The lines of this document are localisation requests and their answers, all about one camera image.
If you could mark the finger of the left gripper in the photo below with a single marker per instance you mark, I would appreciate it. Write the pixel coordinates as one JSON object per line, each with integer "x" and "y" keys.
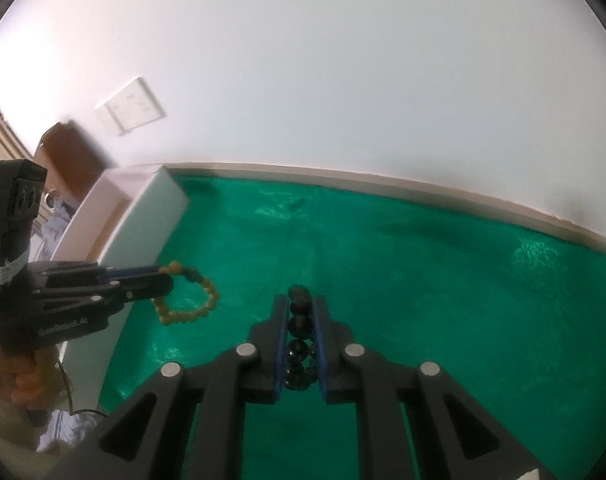
{"x": 135, "y": 284}

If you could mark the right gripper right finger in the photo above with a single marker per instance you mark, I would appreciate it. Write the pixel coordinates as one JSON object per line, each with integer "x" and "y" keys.
{"x": 337, "y": 381}

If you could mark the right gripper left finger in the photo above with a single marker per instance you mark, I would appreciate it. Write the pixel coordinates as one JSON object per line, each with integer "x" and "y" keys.
{"x": 267, "y": 373}

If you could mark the white jewelry box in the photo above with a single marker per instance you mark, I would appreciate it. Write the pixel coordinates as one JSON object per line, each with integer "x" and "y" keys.
{"x": 124, "y": 221}

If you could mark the person's left hand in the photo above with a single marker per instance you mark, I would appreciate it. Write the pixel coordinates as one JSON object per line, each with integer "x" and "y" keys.
{"x": 32, "y": 381}

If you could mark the bed with grey bedding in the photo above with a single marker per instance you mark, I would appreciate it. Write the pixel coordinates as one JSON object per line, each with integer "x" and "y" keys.
{"x": 47, "y": 238}

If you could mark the green velvet cloth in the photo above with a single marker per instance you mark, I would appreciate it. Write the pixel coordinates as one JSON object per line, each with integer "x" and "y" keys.
{"x": 518, "y": 318}

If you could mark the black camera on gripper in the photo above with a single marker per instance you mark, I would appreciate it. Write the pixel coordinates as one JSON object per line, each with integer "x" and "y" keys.
{"x": 21, "y": 187}

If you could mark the white wall socket panel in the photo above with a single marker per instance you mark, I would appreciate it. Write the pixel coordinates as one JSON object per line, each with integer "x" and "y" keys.
{"x": 134, "y": 106}

